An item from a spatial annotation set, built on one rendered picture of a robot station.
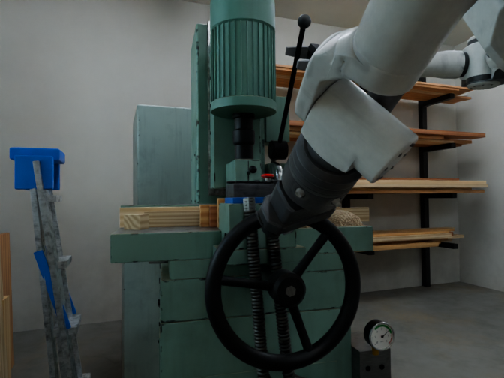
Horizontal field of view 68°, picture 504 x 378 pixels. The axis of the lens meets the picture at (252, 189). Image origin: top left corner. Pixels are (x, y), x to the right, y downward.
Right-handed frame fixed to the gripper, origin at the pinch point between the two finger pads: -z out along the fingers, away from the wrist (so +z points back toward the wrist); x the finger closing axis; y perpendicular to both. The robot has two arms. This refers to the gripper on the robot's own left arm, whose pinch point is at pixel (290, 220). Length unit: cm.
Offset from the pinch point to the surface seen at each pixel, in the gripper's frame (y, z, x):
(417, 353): -44, -175, 126
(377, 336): -21.0, -30.3, 21.7
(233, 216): 9.3, -13.6, -3.7
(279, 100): 53, -33, 33
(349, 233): 1.4, -24.5, 24.8
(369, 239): -1.4, -25.3, 29.5
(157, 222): 23.5, -36.4, -14.9
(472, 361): -59, -159, 145
